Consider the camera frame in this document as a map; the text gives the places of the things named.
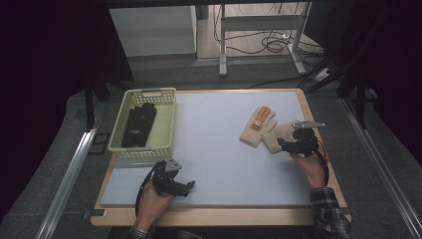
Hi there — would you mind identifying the tangle of black floor cables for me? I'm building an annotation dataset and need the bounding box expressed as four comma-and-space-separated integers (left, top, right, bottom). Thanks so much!
213, 3, 325, 57

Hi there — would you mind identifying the left hand-held gripper black cable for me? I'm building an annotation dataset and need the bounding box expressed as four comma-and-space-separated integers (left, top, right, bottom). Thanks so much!
134, 163, 159, 217

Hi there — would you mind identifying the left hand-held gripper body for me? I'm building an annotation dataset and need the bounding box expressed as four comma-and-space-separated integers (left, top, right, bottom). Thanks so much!
150, 157, 187, 198

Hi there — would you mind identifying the person's left hand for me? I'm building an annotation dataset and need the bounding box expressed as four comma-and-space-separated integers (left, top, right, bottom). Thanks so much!
133, 180, 176, 231

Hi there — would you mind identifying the small black bracket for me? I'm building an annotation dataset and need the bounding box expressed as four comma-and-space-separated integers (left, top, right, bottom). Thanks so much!
88, 131, 111, 156

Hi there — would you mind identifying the black metal stand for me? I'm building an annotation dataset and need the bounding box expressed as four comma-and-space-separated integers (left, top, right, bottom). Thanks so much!
83, 79, 112, 131
304, 54, 370, 131

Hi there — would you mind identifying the aluminium rail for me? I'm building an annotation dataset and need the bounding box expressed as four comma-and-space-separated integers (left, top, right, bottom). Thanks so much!
339, 97, 422, 239
34, 121, 100, 239

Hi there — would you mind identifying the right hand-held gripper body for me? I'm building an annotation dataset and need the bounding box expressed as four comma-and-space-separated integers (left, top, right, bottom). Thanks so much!
288, 119, 327, 158

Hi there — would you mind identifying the beige glove with orange label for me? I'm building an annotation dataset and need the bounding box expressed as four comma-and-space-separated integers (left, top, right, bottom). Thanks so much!
239, 106, 279, 148

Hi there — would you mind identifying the dark curtain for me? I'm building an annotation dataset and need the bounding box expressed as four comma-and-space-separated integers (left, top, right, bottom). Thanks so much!
0, 0, 135, 220
303, 0, 422, 160

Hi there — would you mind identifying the right hand-held gripper black cable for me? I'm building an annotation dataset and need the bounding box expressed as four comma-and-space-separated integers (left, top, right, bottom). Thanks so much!
313, 138, 330, 186

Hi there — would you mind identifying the hand-held gripper black cable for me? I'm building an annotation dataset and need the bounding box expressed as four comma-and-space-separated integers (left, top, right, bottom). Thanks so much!
134, 163, 159, 217
313, 138, 330, 186

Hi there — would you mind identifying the light grey table mat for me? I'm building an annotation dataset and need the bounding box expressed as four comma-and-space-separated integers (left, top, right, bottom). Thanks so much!
100, 91, 333, 209

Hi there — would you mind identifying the white cabinet panel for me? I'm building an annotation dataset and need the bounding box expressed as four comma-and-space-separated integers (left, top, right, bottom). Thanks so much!
108, 5, 198, 58

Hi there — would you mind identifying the pale yellow plastic basket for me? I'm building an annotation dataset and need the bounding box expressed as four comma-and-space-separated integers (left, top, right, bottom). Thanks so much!
107, 87, 178, 159

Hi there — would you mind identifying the beige glove with orange fingertips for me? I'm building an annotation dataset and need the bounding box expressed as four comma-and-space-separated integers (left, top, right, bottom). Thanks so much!
262, 119, 301, 154

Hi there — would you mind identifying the black glove with silver logo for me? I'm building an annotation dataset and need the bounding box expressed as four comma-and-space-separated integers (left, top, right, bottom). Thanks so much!
120, 102, 159, 149

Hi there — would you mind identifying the white metal desk frame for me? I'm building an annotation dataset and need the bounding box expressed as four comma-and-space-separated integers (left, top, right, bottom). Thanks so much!
218, 2, 309, 79

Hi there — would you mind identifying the person's right hand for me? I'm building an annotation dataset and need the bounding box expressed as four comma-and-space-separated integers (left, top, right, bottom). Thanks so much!
291, 150, 328, 190

